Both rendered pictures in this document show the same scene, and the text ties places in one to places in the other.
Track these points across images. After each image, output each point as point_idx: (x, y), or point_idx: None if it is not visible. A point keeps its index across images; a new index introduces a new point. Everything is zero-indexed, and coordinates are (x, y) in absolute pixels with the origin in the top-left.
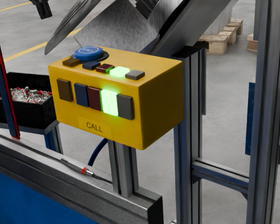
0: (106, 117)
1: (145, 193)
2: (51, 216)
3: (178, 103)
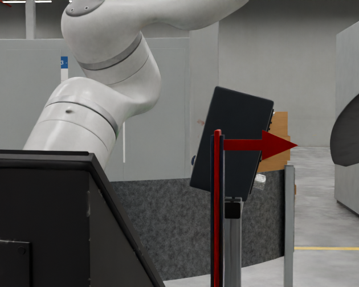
0: None
1: None
2: None
3: None
